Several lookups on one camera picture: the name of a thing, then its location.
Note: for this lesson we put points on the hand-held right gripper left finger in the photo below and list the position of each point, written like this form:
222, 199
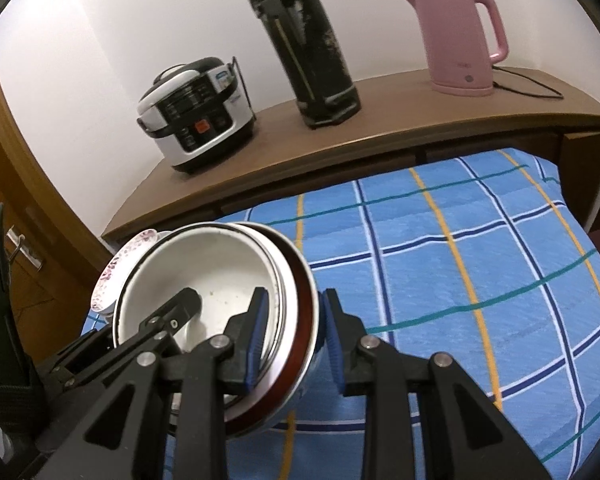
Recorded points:
257, 340

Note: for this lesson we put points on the brown wooden cabinet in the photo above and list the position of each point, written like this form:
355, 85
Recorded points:
380, 110

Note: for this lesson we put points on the white enamel bowl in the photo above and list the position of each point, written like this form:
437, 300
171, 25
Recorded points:
205, 270

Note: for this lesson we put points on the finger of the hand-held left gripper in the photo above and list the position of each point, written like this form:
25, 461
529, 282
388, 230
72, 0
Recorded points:
175, 310

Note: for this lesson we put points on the worn black thermos flask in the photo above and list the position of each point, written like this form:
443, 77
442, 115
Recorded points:
310, 50

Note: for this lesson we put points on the wooden door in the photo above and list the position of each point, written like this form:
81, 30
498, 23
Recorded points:
55, 300

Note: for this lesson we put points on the blue checked cloth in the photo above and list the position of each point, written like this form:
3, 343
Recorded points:
410, 280

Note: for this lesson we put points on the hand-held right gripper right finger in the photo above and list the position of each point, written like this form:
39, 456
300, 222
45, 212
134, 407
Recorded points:
332, 345

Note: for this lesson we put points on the white and black rice cooker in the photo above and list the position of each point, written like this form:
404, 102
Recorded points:
195, 125

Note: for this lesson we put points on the wooden door frame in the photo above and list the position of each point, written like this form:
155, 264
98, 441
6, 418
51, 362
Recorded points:
40, 170

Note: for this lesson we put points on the pink electric kettle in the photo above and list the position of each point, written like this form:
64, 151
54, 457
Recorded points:
455, 45

